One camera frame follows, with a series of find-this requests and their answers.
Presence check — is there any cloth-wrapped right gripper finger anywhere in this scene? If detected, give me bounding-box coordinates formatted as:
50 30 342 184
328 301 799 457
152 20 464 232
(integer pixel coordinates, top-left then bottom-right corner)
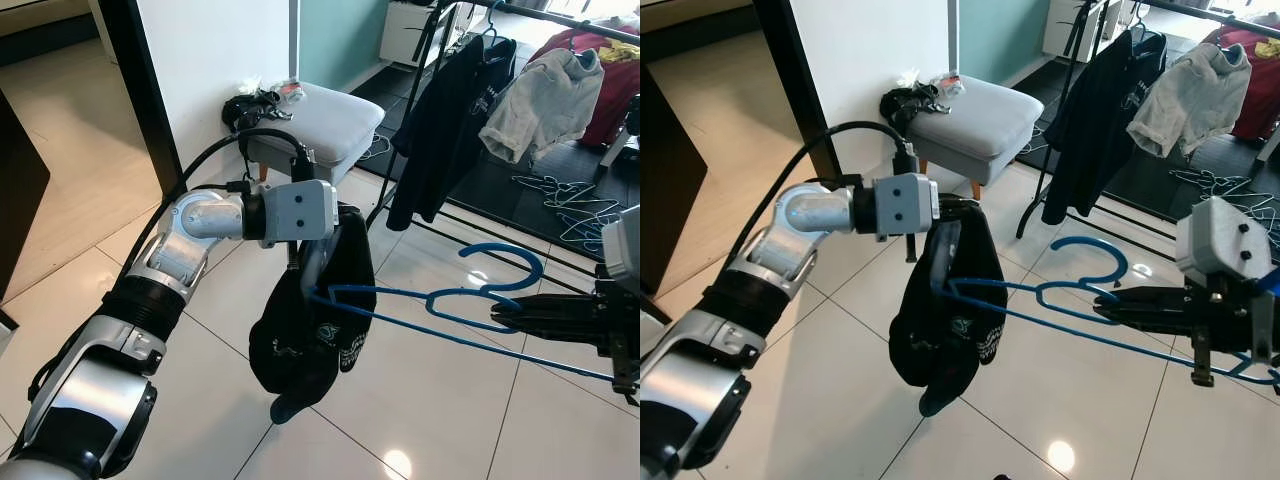
490 315 601 341
510 297 601 319
1100 287 1201 309
1090 305 1201 330

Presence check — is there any blue plastic clothes hanger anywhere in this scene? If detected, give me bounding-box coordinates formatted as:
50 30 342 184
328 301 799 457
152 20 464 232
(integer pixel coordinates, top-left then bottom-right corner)
305 243 641 386
1170 166 1251 198
510 172 591 206
935 237 1280 386

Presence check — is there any black printed shirt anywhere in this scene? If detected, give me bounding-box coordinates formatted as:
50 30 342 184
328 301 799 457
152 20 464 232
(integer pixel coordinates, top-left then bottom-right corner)
248 205 378 426
888 198 1009 419

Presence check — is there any grey upholstered ottoman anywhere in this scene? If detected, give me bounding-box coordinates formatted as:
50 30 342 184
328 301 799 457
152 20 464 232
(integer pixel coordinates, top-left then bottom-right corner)
245 80 386 186
905 75 1033 201

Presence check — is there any black rubber floor mat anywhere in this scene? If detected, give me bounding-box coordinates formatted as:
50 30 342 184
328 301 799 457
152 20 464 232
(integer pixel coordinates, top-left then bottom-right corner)
345 55 641 276
985 50 1280 266

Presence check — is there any black metal clothes rack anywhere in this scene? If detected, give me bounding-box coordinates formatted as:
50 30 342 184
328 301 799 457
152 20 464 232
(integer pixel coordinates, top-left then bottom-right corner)
365 0 641 301
1015 0 1280 241

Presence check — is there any black cloth bundle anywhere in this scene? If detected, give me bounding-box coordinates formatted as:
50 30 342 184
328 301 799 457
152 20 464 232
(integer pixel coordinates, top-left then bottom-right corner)
222 88 301 136
880 83 951 129

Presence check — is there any dark navy printed shirt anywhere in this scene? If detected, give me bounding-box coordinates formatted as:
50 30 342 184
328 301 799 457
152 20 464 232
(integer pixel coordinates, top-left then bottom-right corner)
387 35 519 233
1040 28 1169 226

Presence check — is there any white cabinet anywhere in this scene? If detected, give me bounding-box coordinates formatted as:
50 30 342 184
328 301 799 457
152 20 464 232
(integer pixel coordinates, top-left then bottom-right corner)
380 0 451 69
1042 0 1106 63

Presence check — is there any grey knit sweater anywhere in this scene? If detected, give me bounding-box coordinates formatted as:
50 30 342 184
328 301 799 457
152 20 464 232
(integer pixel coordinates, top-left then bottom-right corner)
478 45 607 166
1127 40 1254 159

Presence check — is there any red shirt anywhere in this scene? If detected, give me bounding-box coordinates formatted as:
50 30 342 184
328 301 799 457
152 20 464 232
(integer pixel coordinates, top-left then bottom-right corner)
527 28 641 151
1203 25 1280 141

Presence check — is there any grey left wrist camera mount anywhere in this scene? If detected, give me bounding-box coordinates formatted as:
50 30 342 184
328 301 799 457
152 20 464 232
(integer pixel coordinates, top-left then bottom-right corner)
263 180 339 244
873 172 941 238

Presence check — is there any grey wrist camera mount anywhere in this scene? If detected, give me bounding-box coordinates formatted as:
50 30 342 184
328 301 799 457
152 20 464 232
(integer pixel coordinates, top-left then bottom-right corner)
873 172 941 238
600 205 641 288
263 180 339 244
1175 197 1273 286

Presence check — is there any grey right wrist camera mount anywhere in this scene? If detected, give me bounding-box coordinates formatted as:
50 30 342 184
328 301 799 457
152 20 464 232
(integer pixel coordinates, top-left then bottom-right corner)
1175 197 1273 286
600 205 641 288

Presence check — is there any white wire hanger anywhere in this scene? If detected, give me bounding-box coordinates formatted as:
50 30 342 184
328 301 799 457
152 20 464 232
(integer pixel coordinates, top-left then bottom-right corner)
555 198 623 251

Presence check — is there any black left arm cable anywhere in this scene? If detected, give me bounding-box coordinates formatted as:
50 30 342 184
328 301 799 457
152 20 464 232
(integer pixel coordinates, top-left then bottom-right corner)
745 120 923 276
128 126 319 291

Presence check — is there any black door frame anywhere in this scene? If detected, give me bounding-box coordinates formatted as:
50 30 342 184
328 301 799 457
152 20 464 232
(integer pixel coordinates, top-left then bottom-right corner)
97 0 186 196
750 0 841 181

